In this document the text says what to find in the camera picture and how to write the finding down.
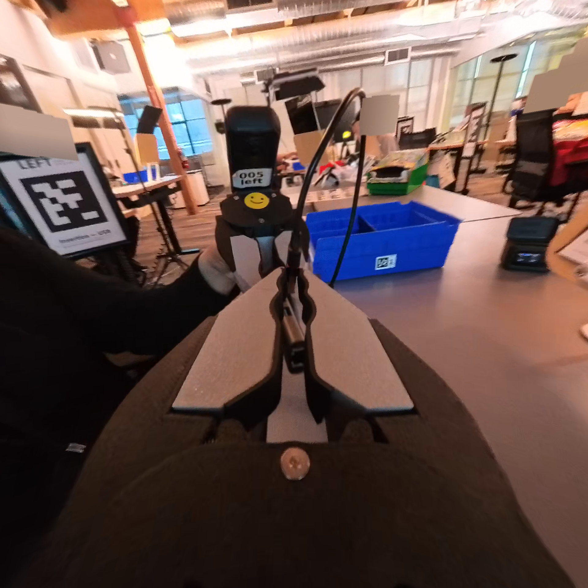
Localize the black light panel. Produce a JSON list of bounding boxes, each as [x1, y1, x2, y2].
[[266, 69, 326, 101]]

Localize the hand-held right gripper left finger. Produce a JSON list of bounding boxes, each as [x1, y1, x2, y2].
[[171, 268, 286, 413]]

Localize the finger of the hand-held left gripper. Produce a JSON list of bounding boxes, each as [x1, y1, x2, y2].
[[274, 229, 295, 271], [229, 236, 265, 291]]

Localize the framed tag sign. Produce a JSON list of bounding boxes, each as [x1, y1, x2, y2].
[[0, 142, 130, 259]]

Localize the thick black usb cable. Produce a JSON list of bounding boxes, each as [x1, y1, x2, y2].
[[286, 87, 368, 288]]

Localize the orange steel column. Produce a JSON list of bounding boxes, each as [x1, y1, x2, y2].
[[122, 18, 198, 216]]

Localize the paned window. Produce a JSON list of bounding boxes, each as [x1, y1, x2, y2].
[[119, 94, 214, 159]]

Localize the person's left hand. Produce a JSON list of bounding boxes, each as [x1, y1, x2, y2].
[[198, 246, 240, 296]]

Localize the person's left forearm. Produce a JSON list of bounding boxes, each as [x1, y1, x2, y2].
[[0, 225, 230, 460]]

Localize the silver air duct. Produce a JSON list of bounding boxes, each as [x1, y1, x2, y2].
[[184, 7, 488, 70]]

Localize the black floor lamp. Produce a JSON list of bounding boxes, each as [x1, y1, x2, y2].
[[489, 53, 517, 138], [210, 97, 232, 138]]

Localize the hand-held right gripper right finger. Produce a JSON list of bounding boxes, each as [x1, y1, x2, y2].
[[298, 271, 415, 415]]

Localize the red cloth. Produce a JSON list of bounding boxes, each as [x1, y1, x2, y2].
[[550, 133, 588, 187]]

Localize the black monitor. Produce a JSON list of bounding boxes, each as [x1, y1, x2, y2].
[[285, 99, 356, 135]]

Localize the white table black legs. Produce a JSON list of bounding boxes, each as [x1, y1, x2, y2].
[[112, 174, 200, 276]]

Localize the black office chair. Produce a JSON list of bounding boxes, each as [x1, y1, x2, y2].
[[503, 110, 588, 209]]

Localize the green box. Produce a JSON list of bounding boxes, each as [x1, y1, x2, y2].
[[367, 152, 430, 196]]

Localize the blue plastic bin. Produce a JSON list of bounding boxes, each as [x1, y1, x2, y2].
[[305, 201, 462, 283]]

